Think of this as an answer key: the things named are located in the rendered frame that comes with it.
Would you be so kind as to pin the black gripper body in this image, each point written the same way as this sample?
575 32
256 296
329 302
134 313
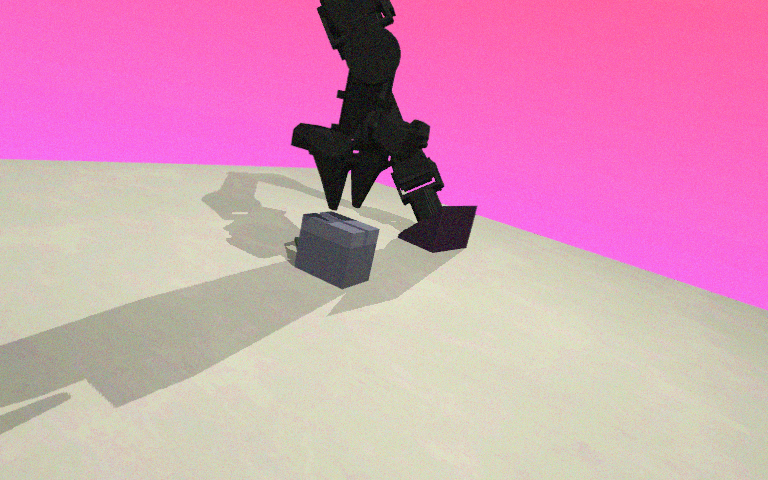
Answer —
336 141

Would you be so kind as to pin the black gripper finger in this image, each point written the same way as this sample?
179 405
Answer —
363 176
333 173

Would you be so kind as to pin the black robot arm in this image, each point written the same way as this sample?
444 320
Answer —
356 28

